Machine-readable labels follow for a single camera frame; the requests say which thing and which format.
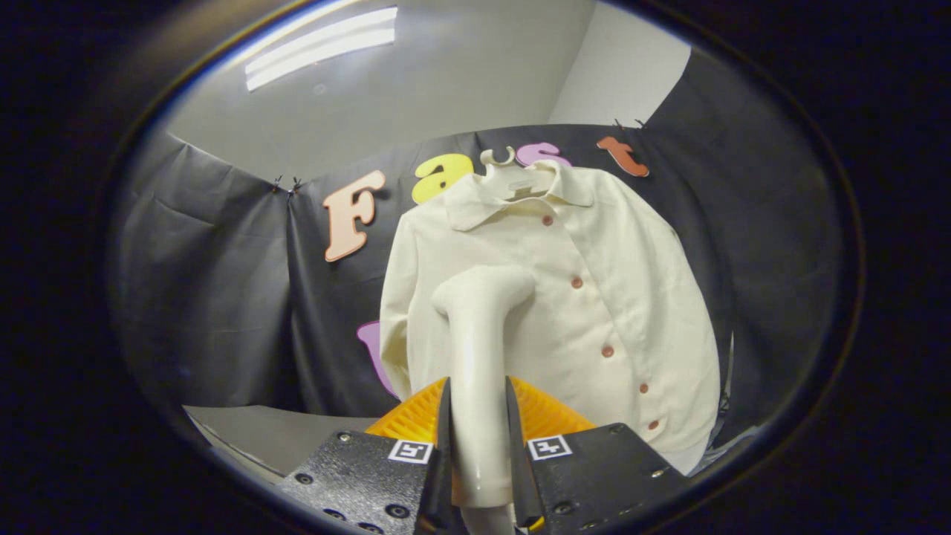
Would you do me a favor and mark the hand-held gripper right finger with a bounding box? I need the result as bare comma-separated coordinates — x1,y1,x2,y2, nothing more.
505,375,688,535

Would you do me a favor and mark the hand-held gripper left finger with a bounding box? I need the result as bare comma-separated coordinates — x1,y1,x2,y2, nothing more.
279,377,454,535

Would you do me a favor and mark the cream button shirt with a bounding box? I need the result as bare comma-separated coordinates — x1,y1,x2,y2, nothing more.
379,160,721,476

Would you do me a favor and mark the cream garment steamer head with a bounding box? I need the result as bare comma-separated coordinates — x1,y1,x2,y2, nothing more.
431,266,537,510

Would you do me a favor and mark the white clothes hanger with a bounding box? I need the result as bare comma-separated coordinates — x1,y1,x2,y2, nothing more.
479,146,554,201

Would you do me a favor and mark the grey cabinet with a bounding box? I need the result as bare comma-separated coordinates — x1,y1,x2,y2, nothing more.
182,405,380,478

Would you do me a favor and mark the black stand pole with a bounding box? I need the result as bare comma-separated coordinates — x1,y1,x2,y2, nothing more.
719,332,736,421

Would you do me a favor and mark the black backdrop cloth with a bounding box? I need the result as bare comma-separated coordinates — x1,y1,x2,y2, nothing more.
111,48,844,450

